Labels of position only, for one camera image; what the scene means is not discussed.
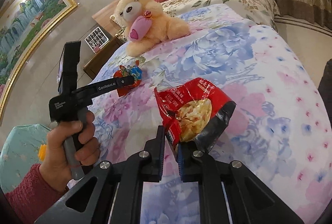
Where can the red sleeve forearm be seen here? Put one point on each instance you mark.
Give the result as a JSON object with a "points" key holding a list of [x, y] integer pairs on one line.
{"points": [[34, 195]]}

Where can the colourful snack wrapper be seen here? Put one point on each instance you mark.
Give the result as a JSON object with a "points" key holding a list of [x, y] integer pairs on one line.
{"points": [[133, 70]]}

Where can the red chips bag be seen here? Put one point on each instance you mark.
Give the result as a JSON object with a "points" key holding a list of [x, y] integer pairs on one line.
{"points": [[196, 111]]}

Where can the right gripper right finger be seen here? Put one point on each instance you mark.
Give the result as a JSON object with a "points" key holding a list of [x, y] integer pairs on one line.
{"points": [[230, 192]]}

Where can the beige teddy bear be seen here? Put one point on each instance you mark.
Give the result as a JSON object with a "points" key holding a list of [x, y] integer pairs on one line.
{"points": [[146, 25]]}

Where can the cream floral blanket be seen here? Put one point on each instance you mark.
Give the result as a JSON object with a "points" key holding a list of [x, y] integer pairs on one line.
{"points": [[258, 11]]}

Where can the teal floral fabric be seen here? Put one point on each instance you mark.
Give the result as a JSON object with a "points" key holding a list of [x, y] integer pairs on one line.
{"points": [[19, 153]]}

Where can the orange toy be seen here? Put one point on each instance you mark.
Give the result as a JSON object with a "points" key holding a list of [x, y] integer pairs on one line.
{"points": [[42, 152]]}

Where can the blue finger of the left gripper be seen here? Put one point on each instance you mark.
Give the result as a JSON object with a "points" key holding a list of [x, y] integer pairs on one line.
{"points": [[109, 85]]}

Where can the wooden nightstand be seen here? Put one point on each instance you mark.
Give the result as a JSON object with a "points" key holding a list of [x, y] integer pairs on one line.
{"points": [[93, 67]]}

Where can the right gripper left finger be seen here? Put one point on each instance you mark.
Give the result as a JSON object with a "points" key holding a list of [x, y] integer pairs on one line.
{"points": [[111, 193]]}

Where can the black white trash bin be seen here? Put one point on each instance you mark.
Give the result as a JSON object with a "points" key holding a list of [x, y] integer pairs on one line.
{"points": [[325, 88]]}

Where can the floral pastel quilt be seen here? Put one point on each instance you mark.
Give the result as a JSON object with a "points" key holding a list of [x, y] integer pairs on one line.
{"points": [[278, 127]]}

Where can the person's left hand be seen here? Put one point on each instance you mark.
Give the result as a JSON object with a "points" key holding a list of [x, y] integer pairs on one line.
{"points": [[58, 162]]}

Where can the photo collage frame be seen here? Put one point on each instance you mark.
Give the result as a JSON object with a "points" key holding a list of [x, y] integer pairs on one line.
{"points": [[96, 39]]}

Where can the wooden headboard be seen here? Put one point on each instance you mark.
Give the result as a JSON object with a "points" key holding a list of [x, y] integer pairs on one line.
{"points": [[103, 18]]}

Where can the gold framed landscape painting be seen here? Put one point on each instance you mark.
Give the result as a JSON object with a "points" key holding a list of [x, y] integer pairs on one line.
{"points": [[24, 25]]}

